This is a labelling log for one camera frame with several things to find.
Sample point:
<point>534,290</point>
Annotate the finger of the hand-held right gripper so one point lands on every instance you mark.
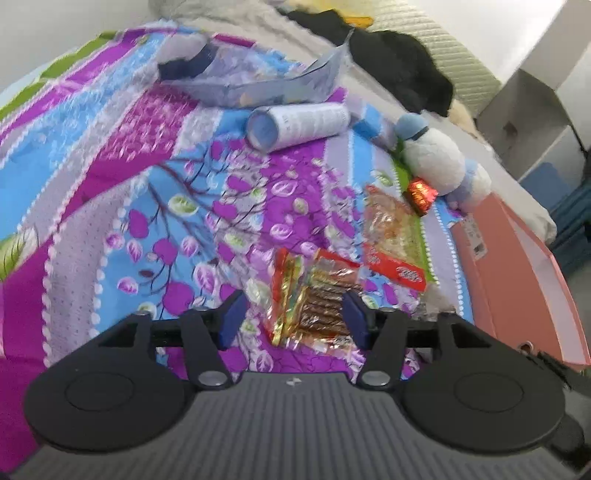
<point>572,374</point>

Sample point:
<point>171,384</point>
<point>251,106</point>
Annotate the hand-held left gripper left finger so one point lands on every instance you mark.
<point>231,323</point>

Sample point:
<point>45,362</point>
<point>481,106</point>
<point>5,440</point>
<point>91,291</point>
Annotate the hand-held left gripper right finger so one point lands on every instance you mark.
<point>356,323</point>

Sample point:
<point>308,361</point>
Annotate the gold brown striped snack packet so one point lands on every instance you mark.
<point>314,295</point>

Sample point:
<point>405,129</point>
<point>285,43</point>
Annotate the pink cardboard box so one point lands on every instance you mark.
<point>517,258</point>

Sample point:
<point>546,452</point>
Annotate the orange snack packet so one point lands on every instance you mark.
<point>392,235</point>

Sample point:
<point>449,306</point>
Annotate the red foil tea packet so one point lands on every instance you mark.
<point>421,196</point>

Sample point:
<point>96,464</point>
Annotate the blue curtain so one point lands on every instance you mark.
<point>575,217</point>

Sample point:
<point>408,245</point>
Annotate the white and blue plush toy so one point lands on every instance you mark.
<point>438,152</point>

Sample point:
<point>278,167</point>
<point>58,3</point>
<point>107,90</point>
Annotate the blue panel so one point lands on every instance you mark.
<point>547,184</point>

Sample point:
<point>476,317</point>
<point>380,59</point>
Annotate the floral purple bed sheet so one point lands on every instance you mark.
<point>115,161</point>

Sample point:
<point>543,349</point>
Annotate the white spray can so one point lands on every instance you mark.
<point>295,124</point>

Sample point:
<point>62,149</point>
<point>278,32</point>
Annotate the clear plastic bag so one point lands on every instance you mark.
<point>249,74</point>

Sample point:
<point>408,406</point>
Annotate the black clothing pile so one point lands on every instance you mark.
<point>401,64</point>

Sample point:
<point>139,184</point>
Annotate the quilted white headboard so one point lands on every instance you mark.
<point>443,41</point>

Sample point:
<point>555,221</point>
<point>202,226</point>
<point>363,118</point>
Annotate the yellow cloth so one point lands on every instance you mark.
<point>358,21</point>

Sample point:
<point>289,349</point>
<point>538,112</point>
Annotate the grey blanket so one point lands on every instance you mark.
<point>258,21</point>

